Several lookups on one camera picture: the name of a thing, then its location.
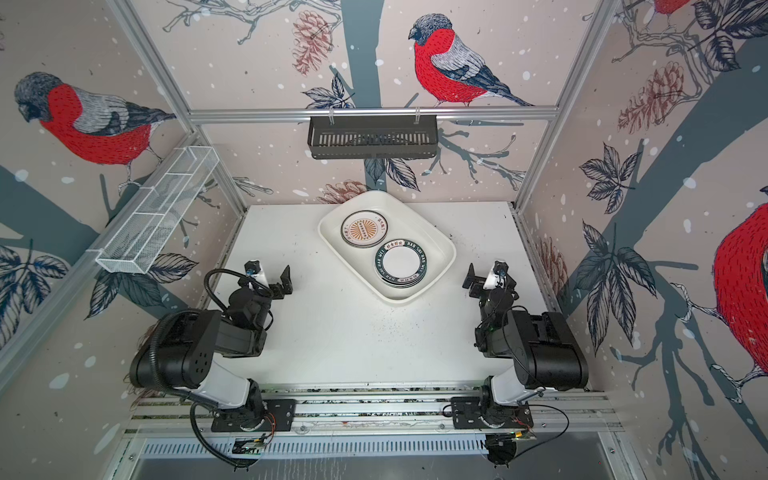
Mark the green rim plate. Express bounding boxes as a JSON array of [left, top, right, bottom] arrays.
[[374, 239, 428, 280], [382, 277, 423, 289]]

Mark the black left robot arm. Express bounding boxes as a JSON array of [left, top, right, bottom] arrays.
[[128, 260, 293, 417]]

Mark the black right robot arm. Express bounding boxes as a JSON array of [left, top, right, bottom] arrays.
[[462, 261, 589, 409]]

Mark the white plastic bin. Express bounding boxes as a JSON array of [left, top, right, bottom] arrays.
[[317, 191, 456, 305]]

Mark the horizontal aluminium crossbar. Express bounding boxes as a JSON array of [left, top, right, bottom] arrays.
[[187, 106, 560, 125]]

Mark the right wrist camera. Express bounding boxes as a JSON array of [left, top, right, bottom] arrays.
[[483, 261, 509, 290]]

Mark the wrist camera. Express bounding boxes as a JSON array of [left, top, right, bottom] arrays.
[[483, 261, 509, 290], [244, 260, 268, 286]]

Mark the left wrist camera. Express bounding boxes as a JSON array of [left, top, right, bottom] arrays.
[[244, 260, 268, 286]]

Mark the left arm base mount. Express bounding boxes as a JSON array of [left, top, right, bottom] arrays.
[[211, 399, 297, 433]]

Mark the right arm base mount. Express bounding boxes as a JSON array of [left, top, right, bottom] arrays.
[[449, 396, 533, 430]]

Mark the black hanging wire basket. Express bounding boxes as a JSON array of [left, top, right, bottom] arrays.
[[307, 115, 439, 160]]

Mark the white mesh wall shelf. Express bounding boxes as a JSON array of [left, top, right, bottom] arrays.
[[95, 146, 219, 274]]

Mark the aluminium rail base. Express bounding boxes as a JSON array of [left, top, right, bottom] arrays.
[[122, 383, 625, 439]]

